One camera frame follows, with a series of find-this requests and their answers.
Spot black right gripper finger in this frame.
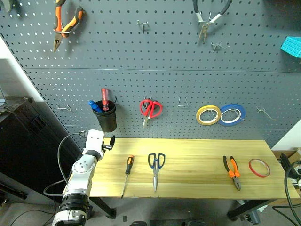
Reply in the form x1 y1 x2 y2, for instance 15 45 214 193
279 152 294 179

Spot black cup holder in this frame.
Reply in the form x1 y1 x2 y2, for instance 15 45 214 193
93 100 118 133

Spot grey metal pegboard wall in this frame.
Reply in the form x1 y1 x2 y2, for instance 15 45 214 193
0 0 301 149

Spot cardboard box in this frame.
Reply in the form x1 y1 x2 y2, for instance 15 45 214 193
271 147 301 166

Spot orange black screwdriver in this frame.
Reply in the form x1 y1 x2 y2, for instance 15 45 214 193
121 155 135 199

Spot red tape roll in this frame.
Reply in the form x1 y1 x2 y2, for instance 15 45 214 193
248 158 271 178

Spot blue marker in cup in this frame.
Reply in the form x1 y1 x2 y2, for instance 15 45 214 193
88 100 103 113

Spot orange black combination pliers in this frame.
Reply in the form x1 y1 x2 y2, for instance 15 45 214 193
222 155 242 192

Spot blue black scissors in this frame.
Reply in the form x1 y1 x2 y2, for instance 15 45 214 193
148 153 166 193

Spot black table leg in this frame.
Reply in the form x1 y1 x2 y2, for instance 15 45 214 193
227 199 277 222
89 197 117 220

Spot blue tape roll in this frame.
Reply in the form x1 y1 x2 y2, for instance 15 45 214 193
217 104 246 127

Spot black cabinet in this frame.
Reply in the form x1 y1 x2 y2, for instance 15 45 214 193
0 96 83 205

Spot yellow tape roll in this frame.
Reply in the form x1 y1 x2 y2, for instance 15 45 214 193
196 105 222 126

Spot teal foam block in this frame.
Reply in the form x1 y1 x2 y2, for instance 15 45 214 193
280 36 301 59

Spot orange black long-nose pliers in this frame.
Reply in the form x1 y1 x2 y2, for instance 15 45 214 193
52 0 85 53

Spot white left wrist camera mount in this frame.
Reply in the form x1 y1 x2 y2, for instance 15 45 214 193
82 129 105 161

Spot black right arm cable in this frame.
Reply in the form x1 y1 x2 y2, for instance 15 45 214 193
272 161 301 226

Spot red handled screwdriver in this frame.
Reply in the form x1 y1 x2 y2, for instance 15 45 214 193
101 88 110 111

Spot red handled scissors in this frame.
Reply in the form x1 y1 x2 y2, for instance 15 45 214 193
140 98 163 129

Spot black white handled pliers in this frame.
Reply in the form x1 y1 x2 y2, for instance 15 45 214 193
192 0 233 44

